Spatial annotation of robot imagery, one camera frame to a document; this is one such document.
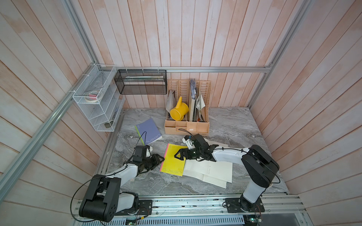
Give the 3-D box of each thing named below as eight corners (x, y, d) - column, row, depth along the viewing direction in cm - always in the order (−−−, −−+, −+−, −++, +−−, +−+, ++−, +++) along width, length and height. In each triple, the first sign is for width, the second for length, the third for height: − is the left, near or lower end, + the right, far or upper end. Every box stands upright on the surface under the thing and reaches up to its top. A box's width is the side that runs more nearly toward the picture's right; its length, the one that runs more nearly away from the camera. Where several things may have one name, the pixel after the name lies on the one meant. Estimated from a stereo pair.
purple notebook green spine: (144, 146, 100) (143, 144, 98) (134, 126, 111) (134, 125, 109) (162, 137, 104) (162, 136, 103) (152, 119, 116) (151, 117, 114)
